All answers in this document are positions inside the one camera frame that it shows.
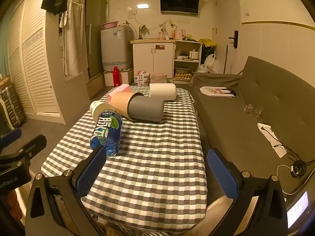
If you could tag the patterned snack packet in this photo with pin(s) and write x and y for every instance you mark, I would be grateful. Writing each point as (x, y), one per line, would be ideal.
(142, 77)

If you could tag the glass shower door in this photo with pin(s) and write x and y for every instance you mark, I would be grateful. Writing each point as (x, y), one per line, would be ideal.
(94, 29)

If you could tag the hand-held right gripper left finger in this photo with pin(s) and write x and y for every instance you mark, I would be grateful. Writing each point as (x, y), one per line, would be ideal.
(91, 167)

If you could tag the white hanging towel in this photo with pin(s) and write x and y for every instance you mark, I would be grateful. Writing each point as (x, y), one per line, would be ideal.
(73, 39)

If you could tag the white louvered wardrobe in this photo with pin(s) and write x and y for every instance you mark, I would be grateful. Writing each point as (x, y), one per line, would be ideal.
(32, 61)

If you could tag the pink box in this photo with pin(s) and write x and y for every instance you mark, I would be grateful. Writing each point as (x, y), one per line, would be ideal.
(118, 90)

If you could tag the white kitchen cabinet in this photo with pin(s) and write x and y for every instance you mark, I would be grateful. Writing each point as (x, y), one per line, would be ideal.
(153, 58)

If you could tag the white kettle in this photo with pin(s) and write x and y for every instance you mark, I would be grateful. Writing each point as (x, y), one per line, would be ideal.
(180, 34)

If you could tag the dark suitcase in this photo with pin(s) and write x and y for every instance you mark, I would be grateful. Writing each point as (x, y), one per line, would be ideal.
(11, 105)

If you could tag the pink basin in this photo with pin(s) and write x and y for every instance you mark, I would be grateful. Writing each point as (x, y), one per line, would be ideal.
(110, 25)

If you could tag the white paper sheet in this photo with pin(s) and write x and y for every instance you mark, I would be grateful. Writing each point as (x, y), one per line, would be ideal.
(272, 137)

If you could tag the olive green sofa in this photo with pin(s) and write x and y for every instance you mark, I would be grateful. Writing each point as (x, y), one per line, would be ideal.
(260, 110)

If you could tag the white plastic bag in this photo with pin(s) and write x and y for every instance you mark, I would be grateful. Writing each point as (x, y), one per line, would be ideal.
(209, 64)

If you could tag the checkered tablecloth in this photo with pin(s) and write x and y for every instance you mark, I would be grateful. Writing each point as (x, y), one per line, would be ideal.
(147, 157)

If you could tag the open kitchen shelf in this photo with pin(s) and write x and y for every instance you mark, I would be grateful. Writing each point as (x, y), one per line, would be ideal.
(187, 59)

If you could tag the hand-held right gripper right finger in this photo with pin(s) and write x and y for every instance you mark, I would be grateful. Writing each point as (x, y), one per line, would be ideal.
(221, 169)

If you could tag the grey cup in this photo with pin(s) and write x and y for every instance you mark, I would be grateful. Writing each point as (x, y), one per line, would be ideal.
(145, 108)

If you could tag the white door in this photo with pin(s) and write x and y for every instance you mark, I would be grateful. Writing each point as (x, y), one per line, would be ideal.
(226, 27)

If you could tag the lit phone screen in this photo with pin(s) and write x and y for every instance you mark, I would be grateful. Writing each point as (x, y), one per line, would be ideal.
(298, 209)

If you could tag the white cup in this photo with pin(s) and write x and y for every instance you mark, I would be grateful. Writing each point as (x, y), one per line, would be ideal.
(162, 91)

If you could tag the pink storage basket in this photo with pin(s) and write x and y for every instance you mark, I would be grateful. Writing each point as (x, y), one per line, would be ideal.
(158, 77)

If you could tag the washing machine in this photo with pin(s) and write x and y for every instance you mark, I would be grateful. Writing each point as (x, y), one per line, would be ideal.
(115, 46)

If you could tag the red bottle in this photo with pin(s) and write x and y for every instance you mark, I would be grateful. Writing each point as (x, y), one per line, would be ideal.
(116, 76)

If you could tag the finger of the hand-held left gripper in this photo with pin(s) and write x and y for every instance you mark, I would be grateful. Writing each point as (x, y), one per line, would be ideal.
(29, 145)

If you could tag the blue drink bottle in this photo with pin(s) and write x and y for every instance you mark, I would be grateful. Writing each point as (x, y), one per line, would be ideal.
(106, 134)

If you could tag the cream paper cup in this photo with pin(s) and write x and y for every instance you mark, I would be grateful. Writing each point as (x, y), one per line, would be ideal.
(99, 108)

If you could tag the clear plastic wrapper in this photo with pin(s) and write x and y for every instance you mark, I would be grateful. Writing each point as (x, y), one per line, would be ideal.
(253, 110)

